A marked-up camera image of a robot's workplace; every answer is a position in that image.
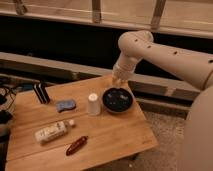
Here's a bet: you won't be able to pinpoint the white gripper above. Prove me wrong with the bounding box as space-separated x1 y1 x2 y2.
112 54 136 88

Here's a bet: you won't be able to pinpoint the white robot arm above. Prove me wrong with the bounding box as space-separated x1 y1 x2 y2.
112 30 213 171

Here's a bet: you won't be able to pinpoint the black bowl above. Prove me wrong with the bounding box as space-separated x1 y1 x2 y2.
102 88 133 113

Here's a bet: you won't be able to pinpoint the wooden table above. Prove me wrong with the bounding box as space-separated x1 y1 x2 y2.
5 75 157 171

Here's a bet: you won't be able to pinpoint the blue sponge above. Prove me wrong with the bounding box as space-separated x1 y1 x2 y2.
56 99 76 113

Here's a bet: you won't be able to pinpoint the dark red pocket knife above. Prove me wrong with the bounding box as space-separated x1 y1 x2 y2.
66 136 88 156

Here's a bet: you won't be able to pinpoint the plastic bottle with label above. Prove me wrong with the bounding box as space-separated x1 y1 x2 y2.
35 120 75 144

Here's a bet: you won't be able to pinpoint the black cables at left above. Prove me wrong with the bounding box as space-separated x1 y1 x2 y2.
0 77 18 134

